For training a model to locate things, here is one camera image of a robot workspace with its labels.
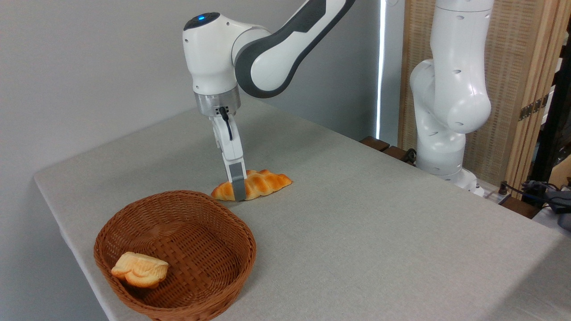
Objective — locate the brown woven wicker basket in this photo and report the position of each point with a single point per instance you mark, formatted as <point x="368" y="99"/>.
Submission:
<point x="196" y="240"/>

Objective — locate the brass screen hinge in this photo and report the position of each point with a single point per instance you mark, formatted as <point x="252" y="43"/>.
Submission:
<point x="533" y="108"/>

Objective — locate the black power adapter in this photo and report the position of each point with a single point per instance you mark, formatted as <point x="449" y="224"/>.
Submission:
<point x="560" y="203"/>

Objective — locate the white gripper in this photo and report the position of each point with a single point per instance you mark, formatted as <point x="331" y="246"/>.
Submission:
<point x="232" y="149"/>

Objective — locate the pale folded bread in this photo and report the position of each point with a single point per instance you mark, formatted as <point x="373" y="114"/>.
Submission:
<point x="140" y="269"/>

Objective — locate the grey tablecloth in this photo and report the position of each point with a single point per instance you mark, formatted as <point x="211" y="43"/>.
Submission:
<point x="379" y="245"/>

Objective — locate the long twisted golden bread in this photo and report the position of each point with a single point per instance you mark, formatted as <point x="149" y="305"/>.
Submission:
<point x="267" y="183"/>

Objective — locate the bamboo folding screen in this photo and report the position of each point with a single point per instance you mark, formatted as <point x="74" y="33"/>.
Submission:
<point x="513" y="44"/>

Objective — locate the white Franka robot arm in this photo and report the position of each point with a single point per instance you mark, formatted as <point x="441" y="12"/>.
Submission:
<point x="209" y="49"/>

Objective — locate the brown cardboard box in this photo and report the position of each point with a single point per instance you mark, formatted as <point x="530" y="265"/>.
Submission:
<point x="562" y="174"/>

